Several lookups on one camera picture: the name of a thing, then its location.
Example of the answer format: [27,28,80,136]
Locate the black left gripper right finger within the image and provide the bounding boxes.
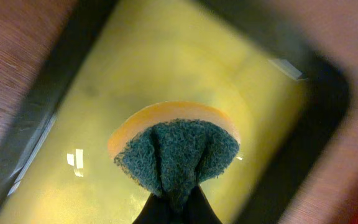
[183,185,222,224]

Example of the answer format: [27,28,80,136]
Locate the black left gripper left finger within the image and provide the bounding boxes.
[133,194,172,224]

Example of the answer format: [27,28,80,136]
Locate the yellow green scrub sponge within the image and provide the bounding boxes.
[108,101,241,206]

